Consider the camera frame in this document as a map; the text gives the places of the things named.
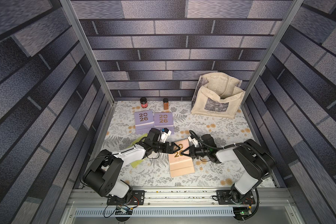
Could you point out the aluminium mounting rail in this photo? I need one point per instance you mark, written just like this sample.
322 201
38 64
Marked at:
179 197

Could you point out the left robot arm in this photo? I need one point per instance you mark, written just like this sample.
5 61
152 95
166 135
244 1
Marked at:
102 175

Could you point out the circuit board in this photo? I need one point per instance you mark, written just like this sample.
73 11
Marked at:
242 213
122 210

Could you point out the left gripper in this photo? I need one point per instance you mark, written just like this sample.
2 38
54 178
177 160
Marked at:
171 147

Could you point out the amber spice jar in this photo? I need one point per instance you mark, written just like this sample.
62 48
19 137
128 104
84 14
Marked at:
166 104

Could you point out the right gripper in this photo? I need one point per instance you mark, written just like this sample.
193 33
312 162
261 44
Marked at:
191 151

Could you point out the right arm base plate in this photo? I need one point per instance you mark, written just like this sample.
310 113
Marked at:
228 197

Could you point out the purple calendar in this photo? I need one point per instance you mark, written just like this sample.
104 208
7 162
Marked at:
144 121
164 120

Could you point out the right circuit board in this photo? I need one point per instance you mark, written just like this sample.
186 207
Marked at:
242 213

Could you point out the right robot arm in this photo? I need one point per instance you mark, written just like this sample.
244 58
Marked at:
255 159

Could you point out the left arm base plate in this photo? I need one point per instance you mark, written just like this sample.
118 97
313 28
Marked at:
133 197

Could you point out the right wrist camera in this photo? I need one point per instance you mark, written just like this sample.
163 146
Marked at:
193 142

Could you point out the beige canvas tote bag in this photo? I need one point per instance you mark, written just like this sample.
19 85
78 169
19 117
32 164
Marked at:
217 94

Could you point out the left circuit board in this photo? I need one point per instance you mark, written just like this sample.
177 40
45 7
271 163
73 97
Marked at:
122 210

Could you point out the peach 2026 desk calendar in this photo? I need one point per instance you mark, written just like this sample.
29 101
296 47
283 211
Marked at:
180 164

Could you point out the left aluminium frame post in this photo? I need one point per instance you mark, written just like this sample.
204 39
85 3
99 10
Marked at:
76 25

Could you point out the purple calendar far left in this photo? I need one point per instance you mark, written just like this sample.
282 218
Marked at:
144 121

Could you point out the perforated metal grille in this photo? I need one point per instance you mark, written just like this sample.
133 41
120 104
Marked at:
159 212

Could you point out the right aluminium frame post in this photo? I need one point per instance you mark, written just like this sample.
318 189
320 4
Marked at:
291 13

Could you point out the red-labelled dark jar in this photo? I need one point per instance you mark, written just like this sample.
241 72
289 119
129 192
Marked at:
143 102

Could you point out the aluminium frame post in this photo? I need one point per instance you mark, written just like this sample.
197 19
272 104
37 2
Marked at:
76 25
291 13

